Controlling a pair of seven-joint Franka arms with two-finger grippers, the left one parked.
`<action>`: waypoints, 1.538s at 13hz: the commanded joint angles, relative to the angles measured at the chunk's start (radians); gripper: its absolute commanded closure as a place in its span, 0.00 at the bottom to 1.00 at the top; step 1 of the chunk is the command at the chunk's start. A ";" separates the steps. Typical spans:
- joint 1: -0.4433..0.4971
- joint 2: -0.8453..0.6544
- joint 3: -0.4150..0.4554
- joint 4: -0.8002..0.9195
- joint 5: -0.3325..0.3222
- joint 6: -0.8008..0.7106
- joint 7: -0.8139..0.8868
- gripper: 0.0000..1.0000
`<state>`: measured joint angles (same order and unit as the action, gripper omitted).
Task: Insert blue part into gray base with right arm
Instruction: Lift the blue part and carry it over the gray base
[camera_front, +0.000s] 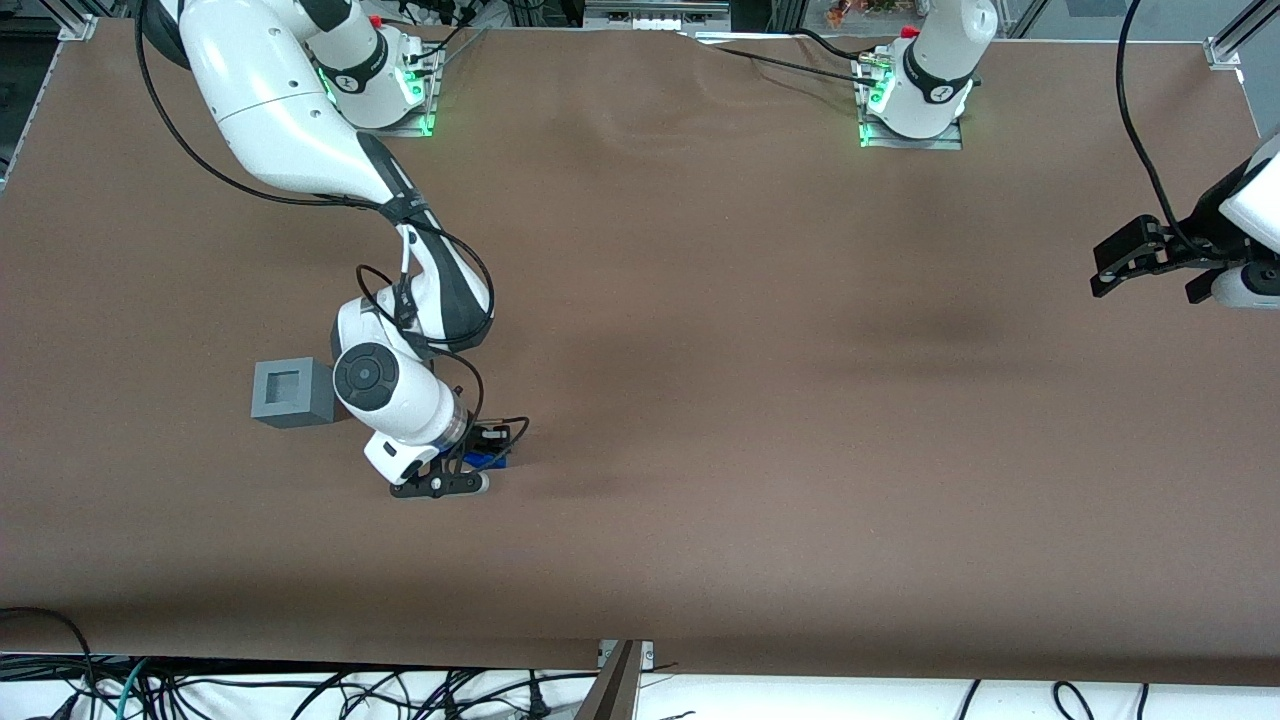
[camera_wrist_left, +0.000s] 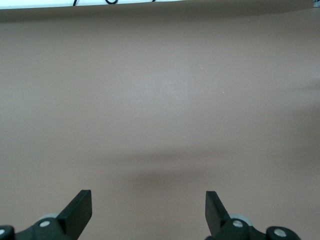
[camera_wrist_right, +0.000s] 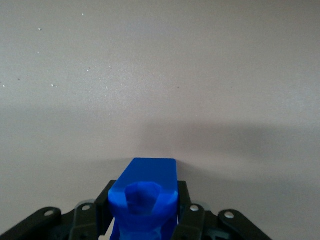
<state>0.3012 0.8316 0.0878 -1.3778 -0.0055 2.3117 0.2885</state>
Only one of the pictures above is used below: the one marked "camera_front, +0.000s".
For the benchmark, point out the aluminium frame side rail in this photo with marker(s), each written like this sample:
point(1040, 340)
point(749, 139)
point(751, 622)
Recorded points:
point(15, 130)

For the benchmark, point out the aluminium frame corner profile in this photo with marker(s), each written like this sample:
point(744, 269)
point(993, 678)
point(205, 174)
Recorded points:
point(78, 22)
point(1235, 45)

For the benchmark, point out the aluminium frame crossbar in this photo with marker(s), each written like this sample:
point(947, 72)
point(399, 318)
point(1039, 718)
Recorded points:
point(655, 12)

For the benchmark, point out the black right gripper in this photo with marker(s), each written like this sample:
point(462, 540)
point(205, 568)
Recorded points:
point(480, 438)

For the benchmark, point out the brown table cover mat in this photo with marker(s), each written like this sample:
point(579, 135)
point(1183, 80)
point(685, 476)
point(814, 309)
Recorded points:
point(760, 420)

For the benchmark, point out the gray square base block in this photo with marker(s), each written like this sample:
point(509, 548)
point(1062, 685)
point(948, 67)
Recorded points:
point(292, 392)

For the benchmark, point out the small metal edge bracket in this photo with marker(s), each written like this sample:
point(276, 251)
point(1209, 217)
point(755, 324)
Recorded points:
point(645, 652)

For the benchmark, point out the blue plastic insert part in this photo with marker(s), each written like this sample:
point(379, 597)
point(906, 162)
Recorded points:
point(490, 460)

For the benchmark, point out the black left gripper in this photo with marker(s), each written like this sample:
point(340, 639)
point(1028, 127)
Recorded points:
point(1203, 243)

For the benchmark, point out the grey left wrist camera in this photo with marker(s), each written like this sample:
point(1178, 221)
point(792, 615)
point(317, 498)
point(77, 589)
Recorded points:
point(1248, 287)

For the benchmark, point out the dark slanted support post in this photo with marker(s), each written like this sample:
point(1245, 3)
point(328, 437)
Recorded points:
point(610, 695)

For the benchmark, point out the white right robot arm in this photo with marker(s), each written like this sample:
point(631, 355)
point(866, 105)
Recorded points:
point(270, 110)

